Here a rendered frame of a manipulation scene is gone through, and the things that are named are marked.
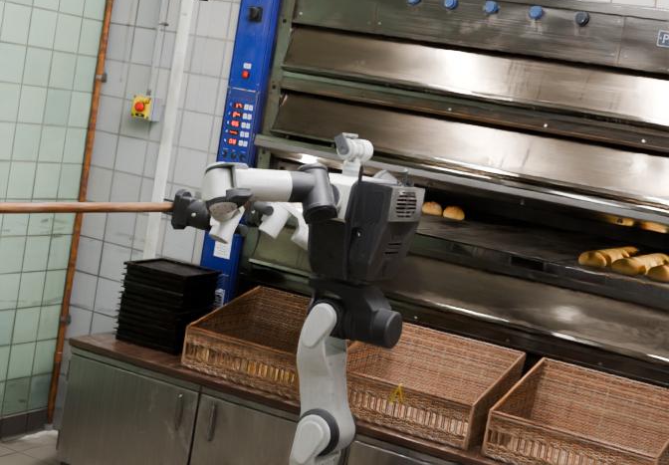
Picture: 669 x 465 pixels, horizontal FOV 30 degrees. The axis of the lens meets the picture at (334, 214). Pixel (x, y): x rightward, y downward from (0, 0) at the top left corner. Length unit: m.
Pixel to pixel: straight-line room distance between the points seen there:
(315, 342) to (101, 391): 1.24
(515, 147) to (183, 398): 1.49
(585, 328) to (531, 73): 0.92
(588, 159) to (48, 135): 2.20
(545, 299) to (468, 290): 0.29
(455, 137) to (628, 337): 0.95
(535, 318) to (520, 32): 1.02
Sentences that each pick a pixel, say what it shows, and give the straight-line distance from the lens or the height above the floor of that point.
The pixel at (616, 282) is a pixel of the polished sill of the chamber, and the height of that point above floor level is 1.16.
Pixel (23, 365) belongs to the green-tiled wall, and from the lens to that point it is 5.44.
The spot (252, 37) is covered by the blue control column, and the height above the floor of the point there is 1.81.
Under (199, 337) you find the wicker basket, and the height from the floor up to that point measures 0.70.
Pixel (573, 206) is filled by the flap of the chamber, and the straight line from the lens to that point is 4.28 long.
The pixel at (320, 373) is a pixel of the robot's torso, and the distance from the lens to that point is 3.81.
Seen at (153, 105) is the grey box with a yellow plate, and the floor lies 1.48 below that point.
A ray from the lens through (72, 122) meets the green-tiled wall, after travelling 5.35.
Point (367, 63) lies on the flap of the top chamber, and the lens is 4.75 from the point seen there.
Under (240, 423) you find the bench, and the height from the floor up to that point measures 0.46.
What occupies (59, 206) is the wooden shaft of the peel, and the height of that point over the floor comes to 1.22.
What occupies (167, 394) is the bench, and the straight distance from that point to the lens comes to 4.59.
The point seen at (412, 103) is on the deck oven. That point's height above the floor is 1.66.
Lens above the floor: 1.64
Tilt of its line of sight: 5 degrees down
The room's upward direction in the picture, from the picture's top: 9 degrees clockwise
